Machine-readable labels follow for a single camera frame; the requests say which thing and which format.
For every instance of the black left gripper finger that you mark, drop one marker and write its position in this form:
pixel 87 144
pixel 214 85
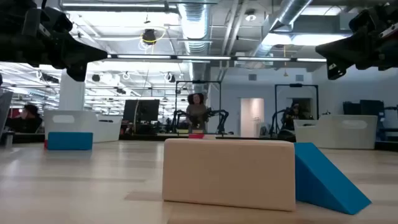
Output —
pixel 77 73
pixel 81 51

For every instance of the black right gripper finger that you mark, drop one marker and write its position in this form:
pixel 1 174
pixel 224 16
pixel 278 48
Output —
pixel 345 51
pixel 335 70

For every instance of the blue wedge block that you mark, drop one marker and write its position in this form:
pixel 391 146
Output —
pixel 320 183

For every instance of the white pillar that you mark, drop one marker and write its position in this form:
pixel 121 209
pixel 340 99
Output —
pixel 71 93

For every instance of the ceiling light rail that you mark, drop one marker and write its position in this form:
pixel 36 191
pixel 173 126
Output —
pixel 202 58

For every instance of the silver slanted ceiling duct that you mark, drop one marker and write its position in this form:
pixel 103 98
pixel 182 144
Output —
pixel 289 12

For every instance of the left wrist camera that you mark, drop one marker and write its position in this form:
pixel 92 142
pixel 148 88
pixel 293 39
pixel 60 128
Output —
pixel 35 23

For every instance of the seated person at robot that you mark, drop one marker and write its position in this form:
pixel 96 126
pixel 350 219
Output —
pixel 293 116

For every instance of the clear plastic bin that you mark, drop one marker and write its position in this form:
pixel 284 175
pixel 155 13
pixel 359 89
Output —
pixel 339 133

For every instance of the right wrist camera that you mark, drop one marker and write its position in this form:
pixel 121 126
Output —
pixel 363 21

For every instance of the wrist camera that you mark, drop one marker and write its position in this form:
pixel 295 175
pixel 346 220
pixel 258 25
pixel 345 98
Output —
pixel 35 23
pixel 363 21

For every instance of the black table frame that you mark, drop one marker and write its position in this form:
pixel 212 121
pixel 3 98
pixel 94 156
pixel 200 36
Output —
pixel 140 137

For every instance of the silver round ceiling duct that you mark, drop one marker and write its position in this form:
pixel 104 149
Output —
pixel 194 28

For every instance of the large plain wooden block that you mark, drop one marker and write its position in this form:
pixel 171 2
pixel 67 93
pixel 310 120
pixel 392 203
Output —
pixel 228 174

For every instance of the grey slanted panel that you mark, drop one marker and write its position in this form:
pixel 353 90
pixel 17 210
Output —
pixel 4 109

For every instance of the black monitor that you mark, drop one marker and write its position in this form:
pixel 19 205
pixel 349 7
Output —
pixel 141 110

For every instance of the standing person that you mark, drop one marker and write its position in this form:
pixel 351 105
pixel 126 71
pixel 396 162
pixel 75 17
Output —
pixel 196 115

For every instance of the long blue block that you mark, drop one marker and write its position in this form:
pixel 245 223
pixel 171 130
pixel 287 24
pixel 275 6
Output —
pixel 70 141

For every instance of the black background rig frame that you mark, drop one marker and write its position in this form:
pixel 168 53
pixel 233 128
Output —
pixel 186 82
pixel 295 85

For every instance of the red wooden block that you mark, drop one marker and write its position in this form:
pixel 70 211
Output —
pixel 196 136
pixel 45 144

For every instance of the black background robot arm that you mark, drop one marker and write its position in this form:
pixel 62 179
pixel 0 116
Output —
pixel 222 118
pixel 177 116

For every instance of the white plastic bin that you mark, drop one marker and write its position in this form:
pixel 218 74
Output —
pixel 77 123

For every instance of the small grey cylinder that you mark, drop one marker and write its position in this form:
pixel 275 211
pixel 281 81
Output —
pixel 9 140

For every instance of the seated person at desk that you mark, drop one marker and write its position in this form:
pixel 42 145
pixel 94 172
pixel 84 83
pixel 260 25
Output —
pixel 28 121

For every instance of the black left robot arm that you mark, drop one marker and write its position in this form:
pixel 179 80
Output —
pixel 9 46

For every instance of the dark storage cabinets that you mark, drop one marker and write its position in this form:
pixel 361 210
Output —
pixel 370 107

